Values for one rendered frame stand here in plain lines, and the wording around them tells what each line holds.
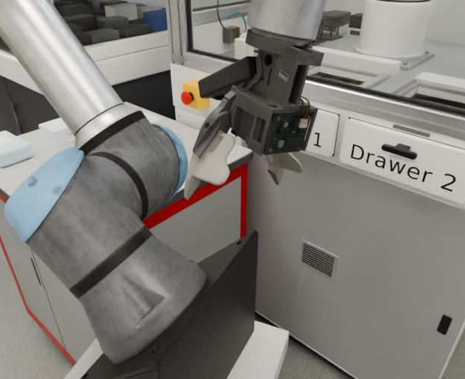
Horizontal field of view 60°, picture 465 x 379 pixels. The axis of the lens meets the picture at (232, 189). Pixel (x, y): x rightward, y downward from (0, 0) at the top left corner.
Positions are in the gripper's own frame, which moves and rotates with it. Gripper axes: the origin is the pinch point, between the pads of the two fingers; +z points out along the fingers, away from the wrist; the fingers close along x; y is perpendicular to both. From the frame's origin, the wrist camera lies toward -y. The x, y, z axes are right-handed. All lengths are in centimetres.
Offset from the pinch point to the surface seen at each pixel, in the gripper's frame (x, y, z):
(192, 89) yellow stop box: 34, -67, 8
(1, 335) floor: -19, -90, 112
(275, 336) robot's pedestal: 8.0, 8.6, 23.0
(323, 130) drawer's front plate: 47, -25, 4
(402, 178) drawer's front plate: 53, -4, 7
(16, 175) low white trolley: -14, -69, 32
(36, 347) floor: -9, -77, 109
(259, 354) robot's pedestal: 4.1, 9.7, 23.8
